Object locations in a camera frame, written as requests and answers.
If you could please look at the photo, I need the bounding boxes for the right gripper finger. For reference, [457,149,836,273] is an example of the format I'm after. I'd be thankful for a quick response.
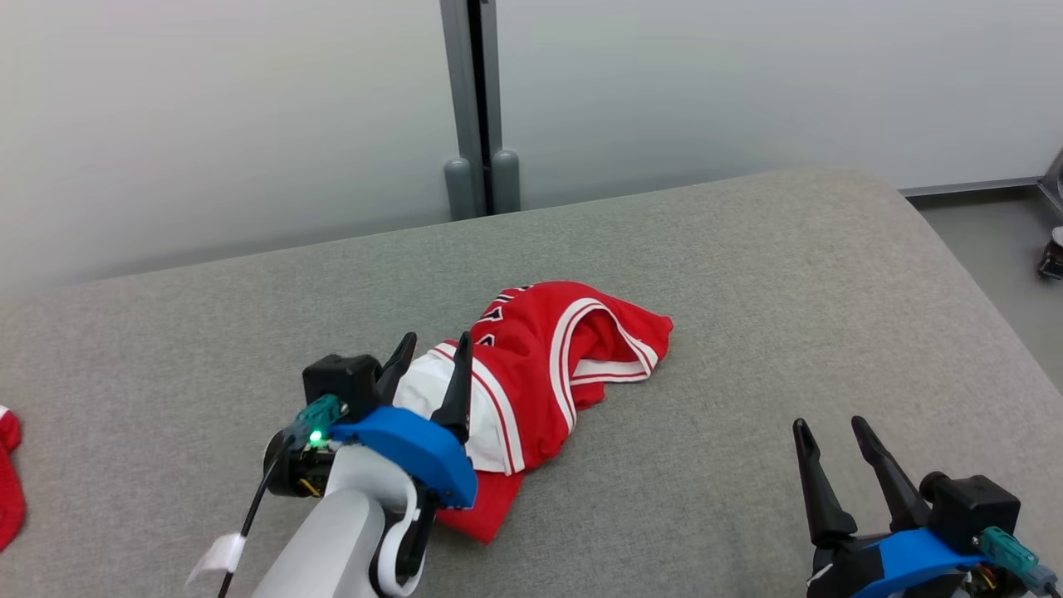
[851,416,932,533]
[792,418,858,547]

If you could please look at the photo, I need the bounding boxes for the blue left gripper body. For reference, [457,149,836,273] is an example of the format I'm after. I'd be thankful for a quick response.
[264,405,479,509]

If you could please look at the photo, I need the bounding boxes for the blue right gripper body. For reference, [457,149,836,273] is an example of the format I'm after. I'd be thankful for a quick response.
[807,528,1027,598]

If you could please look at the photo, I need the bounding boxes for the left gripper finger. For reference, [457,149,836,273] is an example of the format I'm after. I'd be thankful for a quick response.
[378,333,418,406]
[432,331,474,442]

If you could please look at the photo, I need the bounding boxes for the red basketball jersey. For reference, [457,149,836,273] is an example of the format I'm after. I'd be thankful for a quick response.
[390,281,674,545]

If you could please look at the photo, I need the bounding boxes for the black caster wheel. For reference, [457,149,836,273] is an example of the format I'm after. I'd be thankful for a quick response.
[1036,226,1063,281]

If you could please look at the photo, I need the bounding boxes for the red shorts white stripe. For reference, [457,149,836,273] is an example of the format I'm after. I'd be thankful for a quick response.
[0,405,27,552]

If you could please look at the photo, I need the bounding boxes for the thin black cable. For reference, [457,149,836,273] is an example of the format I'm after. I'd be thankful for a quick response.
[218,440,287,598]

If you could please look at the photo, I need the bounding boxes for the white cable tag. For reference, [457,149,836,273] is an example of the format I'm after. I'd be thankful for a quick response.
[186,533,247,586]

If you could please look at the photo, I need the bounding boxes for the grey partition post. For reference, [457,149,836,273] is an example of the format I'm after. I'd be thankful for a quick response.
[439,0,522,222]

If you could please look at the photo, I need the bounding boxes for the grey baseboard rail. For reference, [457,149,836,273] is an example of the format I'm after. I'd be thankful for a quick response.
[899,177,1043,199]

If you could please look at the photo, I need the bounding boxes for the grey metal frame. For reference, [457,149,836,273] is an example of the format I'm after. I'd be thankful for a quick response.
[1038,148,1063,218]

